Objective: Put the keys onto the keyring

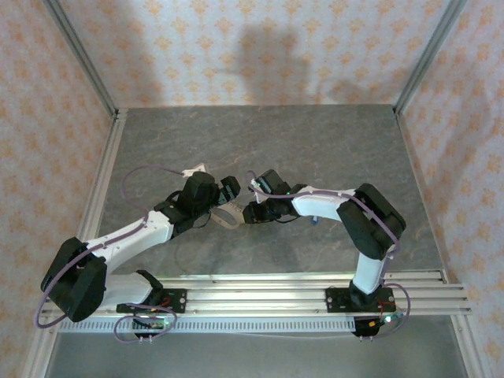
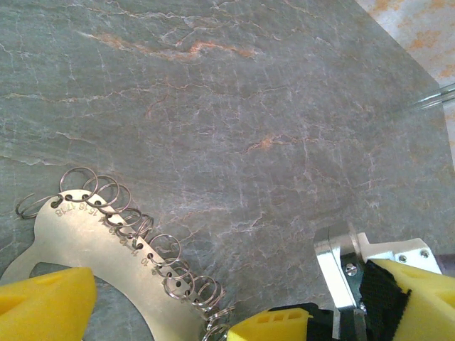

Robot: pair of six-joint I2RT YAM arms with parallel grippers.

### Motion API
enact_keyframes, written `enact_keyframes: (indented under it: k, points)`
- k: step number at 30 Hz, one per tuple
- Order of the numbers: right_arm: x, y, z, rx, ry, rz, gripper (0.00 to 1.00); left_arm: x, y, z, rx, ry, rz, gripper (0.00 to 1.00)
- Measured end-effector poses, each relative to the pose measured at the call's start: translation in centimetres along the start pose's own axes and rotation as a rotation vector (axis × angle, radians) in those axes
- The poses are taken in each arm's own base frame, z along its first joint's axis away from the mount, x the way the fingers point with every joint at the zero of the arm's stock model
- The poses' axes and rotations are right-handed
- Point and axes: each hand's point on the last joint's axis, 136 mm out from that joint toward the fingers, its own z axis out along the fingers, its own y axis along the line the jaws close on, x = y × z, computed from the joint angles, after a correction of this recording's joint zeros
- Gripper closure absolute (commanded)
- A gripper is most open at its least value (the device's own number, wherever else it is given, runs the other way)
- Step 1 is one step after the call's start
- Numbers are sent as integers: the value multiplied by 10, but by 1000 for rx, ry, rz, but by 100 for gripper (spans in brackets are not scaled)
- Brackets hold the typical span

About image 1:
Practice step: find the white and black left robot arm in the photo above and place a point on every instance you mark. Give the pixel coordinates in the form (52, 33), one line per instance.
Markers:
(130, 236)

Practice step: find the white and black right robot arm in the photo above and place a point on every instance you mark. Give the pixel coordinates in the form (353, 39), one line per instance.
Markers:
(315, 204)

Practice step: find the small circuit board with LED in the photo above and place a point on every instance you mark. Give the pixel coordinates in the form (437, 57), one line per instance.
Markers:
(384, 321)
(151, 324)

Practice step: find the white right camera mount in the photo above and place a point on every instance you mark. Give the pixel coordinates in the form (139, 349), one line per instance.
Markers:
(258, 197)

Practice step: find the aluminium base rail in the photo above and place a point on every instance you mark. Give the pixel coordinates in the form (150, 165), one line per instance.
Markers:
(256, 295)

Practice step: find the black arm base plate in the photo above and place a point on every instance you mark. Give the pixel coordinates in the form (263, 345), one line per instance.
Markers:
(177, 300)
(336, 299)

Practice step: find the aluminium frame post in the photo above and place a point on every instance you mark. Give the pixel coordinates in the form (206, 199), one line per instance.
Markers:
(426, 59)
(84, 59)

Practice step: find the aluminium frame bar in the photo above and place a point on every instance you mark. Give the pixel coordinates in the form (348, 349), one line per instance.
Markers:
(39, 350)
(470, 346)

